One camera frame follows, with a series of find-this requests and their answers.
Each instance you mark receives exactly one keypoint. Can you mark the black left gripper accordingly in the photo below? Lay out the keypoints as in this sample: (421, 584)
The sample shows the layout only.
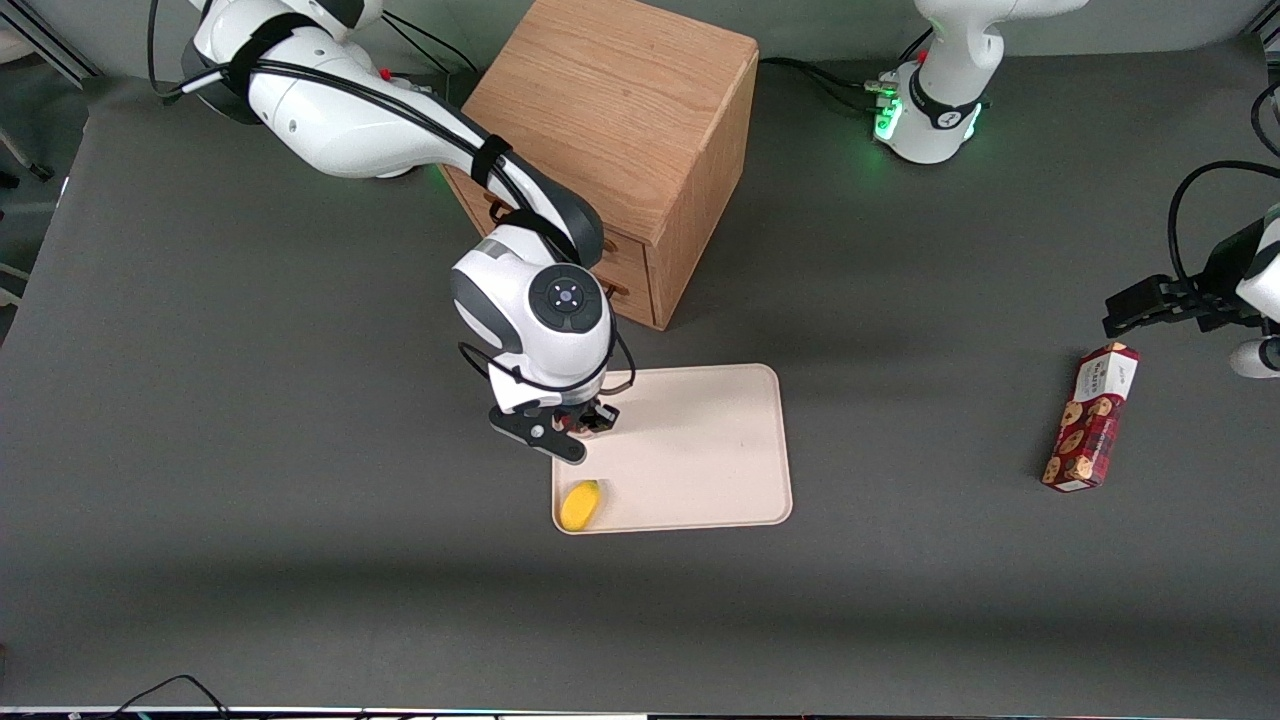
(1222, 275)

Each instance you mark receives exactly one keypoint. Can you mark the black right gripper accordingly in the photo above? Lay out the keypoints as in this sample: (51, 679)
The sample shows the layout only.
(592, 416)

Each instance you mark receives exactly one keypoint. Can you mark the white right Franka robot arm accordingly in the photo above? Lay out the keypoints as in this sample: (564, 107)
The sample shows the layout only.
(340, 120)

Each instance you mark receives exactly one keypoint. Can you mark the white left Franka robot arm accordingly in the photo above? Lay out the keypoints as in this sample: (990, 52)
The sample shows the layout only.
(940, 110)

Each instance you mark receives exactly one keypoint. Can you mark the beige plastic tray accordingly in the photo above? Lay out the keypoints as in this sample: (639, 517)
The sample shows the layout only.
(700, 460)

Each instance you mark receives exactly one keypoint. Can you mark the yellow toy lemon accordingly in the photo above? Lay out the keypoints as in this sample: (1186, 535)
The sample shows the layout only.
(580, 505)

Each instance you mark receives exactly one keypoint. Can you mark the red cookie box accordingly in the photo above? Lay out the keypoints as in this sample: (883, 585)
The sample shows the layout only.
(1090, 420)

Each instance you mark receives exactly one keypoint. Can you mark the wooden two-drawer cabinet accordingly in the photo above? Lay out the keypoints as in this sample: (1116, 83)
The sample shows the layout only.
(620, 110)

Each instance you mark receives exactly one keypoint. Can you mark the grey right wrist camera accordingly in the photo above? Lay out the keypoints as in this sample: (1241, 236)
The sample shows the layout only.
(535, 432)

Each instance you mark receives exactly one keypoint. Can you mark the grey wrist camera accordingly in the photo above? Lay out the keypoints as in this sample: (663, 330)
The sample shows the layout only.
(535, 432)
(1255, 358)

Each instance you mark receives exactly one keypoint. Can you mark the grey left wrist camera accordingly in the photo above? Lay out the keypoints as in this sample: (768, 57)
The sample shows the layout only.
(1255, 358)

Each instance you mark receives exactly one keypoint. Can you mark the aluminium frame bar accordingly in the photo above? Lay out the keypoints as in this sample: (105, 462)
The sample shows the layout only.
(50, 40)

